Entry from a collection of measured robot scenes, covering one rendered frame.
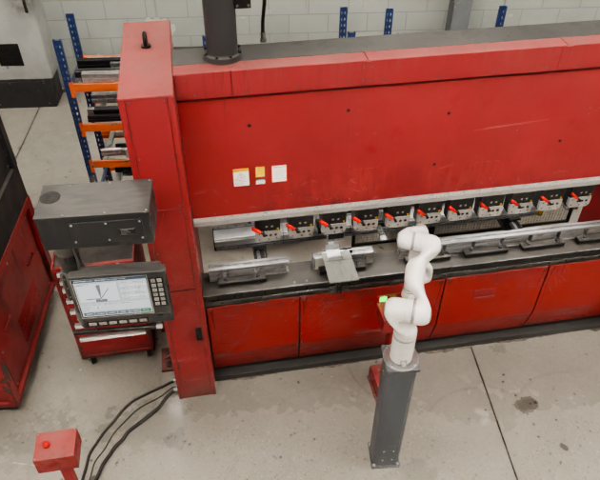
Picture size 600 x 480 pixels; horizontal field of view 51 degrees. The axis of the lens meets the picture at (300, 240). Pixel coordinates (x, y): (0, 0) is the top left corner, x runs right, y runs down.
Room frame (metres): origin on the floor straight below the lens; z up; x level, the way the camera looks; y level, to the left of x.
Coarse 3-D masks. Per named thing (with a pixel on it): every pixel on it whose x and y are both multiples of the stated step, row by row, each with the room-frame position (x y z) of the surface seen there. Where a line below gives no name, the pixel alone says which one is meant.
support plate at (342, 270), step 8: (344, 256) 2.88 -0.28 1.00; (328, 264) 2.81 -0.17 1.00; (336, 264) 2.81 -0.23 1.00; (344, 264) 2.81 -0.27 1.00; (352, 264) 2.81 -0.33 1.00; (328, 272) 2.74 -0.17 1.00; (336, 272) 2.74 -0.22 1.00; (344, 272) 2.74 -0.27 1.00; (352, 272) 2.74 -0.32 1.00; (336, 280) 2.67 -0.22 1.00; (344, 280) 2.67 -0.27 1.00; (352, 280) 2.68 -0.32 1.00
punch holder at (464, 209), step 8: (448, 200) 3.07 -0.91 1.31; (456, 200) 3.03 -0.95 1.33; (464, 200) 3.04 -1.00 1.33; (472, 200) 3.05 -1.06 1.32; (448, 208) 3.05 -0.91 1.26; (456, 208) 3.03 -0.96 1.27; (464, 208) 3.04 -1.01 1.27; (448, 216) 3.02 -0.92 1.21; (456, 216) 3.03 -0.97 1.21; (464, 216) 3.04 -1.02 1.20
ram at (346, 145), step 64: (192, 128) 2.76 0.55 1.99; (256, 128) 2.82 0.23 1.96; (320, 128) 2.88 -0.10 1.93; (384, 128) 2.94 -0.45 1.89; (448, 128) 3.01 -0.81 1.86; (512, 128) 3.08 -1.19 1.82; (576, 128) 3.15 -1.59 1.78; (192, 192) 2.76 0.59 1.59; (256, 192) 2.82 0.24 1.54; (320, 192) 2.88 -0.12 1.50; (384, 192) 2.95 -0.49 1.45; (512, 192) 3.10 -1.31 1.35
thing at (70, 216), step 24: (48, 192) 2.28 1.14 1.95; (72, 192) 2.28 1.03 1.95; (96, 192) 2.28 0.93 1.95; (120, 192) 2.28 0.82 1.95; (144, 192) 2.29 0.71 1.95; (48, 216) 2.11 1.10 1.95; (72, 216) 2.11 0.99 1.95; (96, 216) 2.12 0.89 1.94; (120, 216) 2.14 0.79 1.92; (144, 216) 2.16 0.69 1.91; (48, 240) 2.10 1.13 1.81; (72, 240) 2.12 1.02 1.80; (96, 240) 2.12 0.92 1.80; (120, 240) 2.14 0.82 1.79; (144, 240) 2.15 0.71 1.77; (72, 264) 2.20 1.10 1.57
